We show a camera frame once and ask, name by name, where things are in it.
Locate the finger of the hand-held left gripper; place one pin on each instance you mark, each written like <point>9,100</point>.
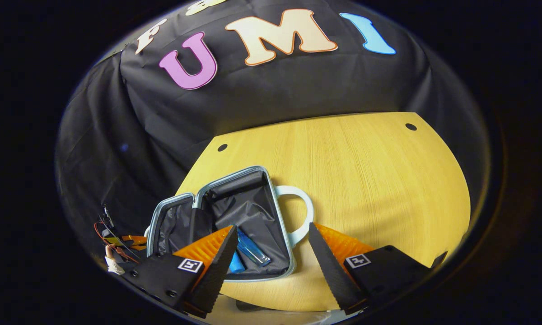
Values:
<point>135,241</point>

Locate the white suitcase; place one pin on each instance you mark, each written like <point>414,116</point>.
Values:
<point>253,212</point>

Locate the white blue tube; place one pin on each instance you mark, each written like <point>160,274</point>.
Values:
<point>237,264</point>

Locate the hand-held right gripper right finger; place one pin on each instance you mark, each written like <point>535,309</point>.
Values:
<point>327,271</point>

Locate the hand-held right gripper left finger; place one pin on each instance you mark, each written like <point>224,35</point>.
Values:
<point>219,271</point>

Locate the blue green clear bottle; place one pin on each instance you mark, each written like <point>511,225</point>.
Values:
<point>253,250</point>

